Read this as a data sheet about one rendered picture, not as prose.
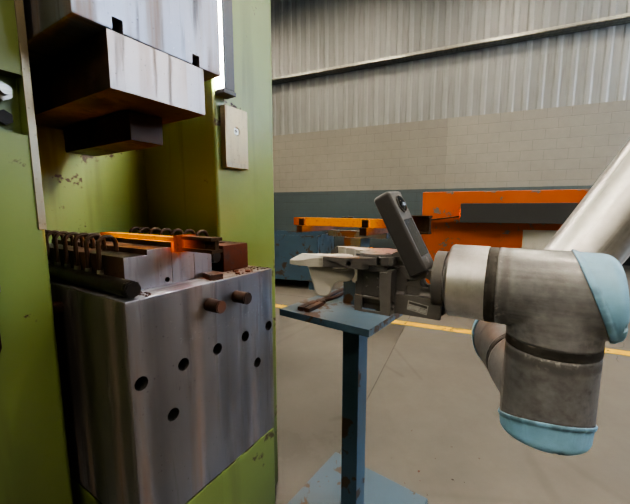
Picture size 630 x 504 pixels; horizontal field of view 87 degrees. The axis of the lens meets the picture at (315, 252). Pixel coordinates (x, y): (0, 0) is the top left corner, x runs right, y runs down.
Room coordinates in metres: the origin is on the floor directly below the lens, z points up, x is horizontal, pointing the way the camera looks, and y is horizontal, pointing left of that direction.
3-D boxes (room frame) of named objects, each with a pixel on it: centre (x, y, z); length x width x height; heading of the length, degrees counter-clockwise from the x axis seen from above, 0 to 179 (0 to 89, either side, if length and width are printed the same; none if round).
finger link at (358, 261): (0.45, -0.05, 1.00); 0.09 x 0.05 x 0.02; 87
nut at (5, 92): (0.59, 0.53, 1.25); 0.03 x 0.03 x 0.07; 58
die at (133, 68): (0.79, 0.47, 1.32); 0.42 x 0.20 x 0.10; 58
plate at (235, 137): (1.02, 0.24, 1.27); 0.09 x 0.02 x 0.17; 148
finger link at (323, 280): (0.46, -0.01, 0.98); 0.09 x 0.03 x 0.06; 87
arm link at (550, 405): (0.37, -0.27, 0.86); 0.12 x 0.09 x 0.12; 167
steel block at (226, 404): (0.84, 0.45, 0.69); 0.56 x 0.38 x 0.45; 58
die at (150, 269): (0.79, 0.47, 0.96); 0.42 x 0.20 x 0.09; 58
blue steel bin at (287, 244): (4.84, 0.41, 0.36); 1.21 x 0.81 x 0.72; 72
